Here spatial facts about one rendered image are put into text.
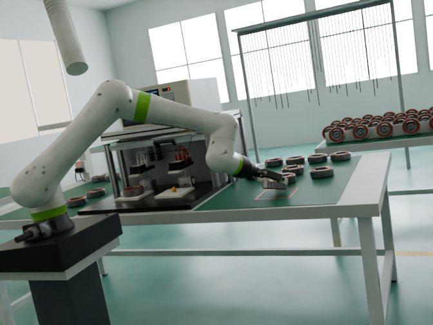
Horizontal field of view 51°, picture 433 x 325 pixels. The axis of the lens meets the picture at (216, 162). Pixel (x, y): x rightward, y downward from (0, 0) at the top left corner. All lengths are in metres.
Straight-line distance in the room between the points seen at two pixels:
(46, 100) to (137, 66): 2.33
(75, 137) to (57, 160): 0.09
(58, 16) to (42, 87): 4.83
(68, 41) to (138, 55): 6.34
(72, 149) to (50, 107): 6.96
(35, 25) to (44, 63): 0.65
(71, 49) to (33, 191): 2.10
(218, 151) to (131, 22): 8.38
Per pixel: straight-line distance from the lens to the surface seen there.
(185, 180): 2.35
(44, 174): 1.55
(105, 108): 1.52
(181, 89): 2.29
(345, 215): 1.74
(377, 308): 1.92
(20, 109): 8.03
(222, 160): 1.69
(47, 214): 1.73
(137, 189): 2.34
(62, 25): 3.65
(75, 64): 3.47
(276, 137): 8.73
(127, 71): 10.03
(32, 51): 8.48
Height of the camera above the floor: 1.23
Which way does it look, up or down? 9 degrees down
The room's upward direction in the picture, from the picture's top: 10 degrees counter-clockwise
